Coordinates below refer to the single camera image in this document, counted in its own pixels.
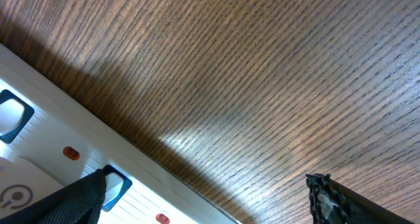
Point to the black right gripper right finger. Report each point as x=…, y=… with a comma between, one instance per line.
x=333, y=203

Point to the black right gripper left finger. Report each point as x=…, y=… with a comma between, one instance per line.
x=79, y=202

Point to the white USB charger adapter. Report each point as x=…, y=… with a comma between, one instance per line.
x=23, y=184

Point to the white power strip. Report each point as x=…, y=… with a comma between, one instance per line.
x=43, y=125

